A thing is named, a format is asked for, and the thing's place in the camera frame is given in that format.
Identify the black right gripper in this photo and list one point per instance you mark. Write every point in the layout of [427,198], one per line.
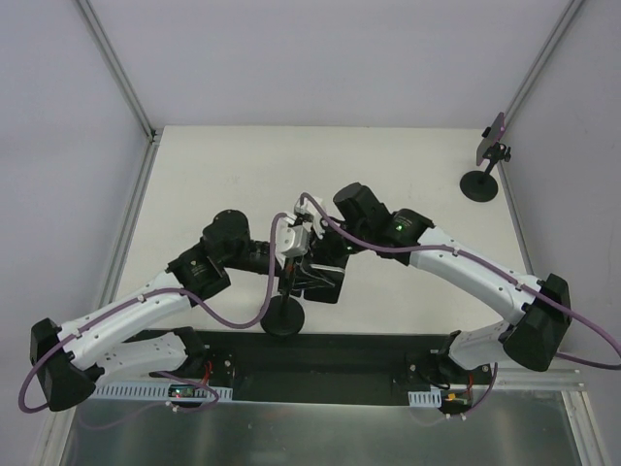
[328,265]

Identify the black smartphone silver edge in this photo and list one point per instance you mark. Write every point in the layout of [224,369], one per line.
[323,283]

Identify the black phone stand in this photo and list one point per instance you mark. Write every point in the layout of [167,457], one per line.
[481,186]
[285,316]

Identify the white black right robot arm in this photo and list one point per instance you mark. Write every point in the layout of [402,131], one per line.
[531,327]

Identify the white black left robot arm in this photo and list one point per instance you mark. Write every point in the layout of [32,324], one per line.
[71,360]

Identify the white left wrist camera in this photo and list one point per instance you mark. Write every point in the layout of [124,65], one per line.
[291,240]

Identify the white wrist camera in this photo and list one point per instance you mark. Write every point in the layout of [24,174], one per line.
[291,240]
[310,209]

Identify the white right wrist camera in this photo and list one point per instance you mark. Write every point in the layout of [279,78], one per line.
[310,209]

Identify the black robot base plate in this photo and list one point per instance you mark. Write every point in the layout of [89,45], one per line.
[376,370]

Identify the white cable duct right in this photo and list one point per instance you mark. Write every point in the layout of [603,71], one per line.
[425,399]

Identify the white cable duct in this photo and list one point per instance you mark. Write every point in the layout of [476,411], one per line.
[140,391]
[425,399]

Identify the white cable duct left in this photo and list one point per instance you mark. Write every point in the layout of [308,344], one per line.
[140,391]

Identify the aluminium frame post left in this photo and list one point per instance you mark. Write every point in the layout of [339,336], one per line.
[105,46]

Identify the aluminium frame post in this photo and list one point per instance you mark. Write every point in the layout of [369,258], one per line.
[105,46]
[549,46]

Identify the aluminium frame post right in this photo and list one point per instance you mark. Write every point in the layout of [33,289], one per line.
[549,46]

